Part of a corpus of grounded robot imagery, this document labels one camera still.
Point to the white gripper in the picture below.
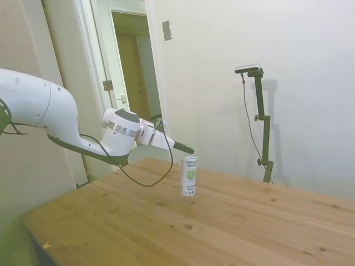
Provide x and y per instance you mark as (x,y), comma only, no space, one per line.
(162,140)

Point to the water bottle with green cap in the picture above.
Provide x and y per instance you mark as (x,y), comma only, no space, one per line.
(189,174)

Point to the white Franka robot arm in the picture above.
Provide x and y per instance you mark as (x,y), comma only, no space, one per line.
(36,102)

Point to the brown wooden hallway door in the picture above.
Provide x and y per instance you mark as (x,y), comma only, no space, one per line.
(130,83)

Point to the metal door hinge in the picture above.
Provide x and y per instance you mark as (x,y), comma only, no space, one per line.
(107,85)

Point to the white open door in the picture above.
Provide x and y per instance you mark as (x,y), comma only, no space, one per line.
(119,69)

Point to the beige door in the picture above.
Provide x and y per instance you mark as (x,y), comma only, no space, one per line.
(63,55)

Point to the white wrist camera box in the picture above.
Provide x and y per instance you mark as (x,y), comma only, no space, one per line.
(148,124)

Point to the dark camera stand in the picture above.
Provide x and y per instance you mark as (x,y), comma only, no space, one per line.
(260,97)

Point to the grey camera on stand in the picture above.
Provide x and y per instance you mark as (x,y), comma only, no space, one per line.
(247,68)

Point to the grey wall plate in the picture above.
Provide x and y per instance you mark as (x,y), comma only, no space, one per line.
(167,30)

